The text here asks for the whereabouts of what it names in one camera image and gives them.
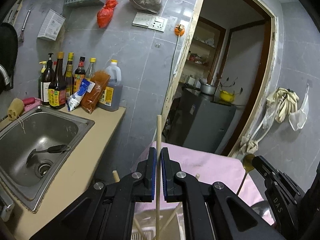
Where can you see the large vinegar jug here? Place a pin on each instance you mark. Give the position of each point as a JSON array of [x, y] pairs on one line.
[[111, 96]]

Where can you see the stainless steel sink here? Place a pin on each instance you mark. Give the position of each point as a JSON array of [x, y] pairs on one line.
[[38, 129]]

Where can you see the grey cabinet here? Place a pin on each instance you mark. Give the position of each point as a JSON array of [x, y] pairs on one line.
[[200, 121]]

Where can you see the white plastic utensil holder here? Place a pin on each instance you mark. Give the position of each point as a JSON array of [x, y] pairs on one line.
[[147, 222]]

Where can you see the clear plastic bag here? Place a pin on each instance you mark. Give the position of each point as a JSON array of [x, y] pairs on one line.
[[298, 119]]

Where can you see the gold spoon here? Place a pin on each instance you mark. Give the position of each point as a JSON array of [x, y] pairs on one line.
[[247, 165]]

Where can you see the loofah sponge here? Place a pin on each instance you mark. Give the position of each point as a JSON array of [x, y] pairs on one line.
[[15, 109]]

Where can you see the orange spice bag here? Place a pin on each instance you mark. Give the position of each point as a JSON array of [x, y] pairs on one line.
[[98, 83]]

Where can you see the wall switch panel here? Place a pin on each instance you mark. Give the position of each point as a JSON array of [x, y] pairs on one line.
[[150, 22]]

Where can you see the white wall box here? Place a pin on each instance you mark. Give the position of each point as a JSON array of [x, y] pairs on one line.
[[51, 26]]

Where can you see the red plastic bag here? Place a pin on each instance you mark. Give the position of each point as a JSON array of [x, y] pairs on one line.
[[104, 16]]

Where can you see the blue white packet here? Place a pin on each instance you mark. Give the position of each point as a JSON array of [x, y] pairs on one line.
[[75, 99]]

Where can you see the dark soy sauce bottle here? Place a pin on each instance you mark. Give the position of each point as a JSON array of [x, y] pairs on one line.
[[57, 88]]

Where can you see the aluminium pot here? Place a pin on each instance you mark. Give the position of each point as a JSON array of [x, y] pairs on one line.
[[207, 89]]

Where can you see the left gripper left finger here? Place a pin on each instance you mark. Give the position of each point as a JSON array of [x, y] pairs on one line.
[[105, 211]]

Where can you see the pink soap dish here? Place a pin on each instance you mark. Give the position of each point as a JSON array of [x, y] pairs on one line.
[[31, 103]]

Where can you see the pink floral tablecloth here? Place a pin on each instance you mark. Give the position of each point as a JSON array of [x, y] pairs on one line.
[[211, 168]]

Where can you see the black wok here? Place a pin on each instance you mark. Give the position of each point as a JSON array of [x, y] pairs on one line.
[[9, 50]]

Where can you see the yellow bowl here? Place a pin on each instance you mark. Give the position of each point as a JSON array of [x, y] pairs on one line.
[[226, 96]]

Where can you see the wooden chopstick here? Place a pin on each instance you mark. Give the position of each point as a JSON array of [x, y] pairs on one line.
[[173, 227], [116, 176], [158, 174]]

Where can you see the chrome faucet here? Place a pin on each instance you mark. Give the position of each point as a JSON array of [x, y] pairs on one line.
[[5, 75]]

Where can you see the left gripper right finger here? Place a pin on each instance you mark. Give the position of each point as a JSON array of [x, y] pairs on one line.
[[211, 211]]

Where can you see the orange wall plug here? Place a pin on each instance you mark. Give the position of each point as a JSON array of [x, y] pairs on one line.
[[179, 30]]

